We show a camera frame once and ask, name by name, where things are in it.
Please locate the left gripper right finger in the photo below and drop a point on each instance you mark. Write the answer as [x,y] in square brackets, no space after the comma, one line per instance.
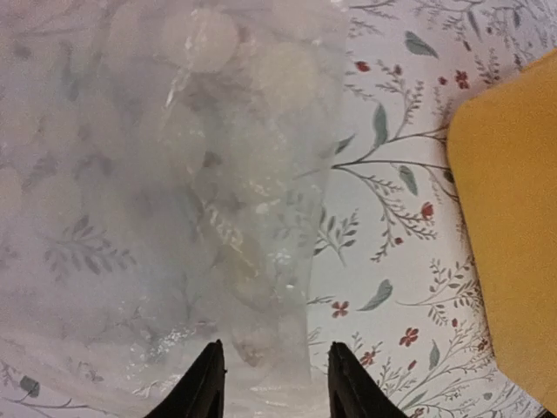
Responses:
[353,393]

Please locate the yellow plastic basket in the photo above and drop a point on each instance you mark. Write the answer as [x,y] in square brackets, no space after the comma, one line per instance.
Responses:
[501,148]

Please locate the clear zip top bag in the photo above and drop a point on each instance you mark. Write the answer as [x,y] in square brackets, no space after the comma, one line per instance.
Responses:
[163,168]

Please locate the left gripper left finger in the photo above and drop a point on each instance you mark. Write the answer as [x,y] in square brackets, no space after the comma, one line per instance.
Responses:
[200,393]

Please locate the floral tablecloth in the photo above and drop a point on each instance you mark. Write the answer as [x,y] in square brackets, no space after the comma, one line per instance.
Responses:
[393,275]

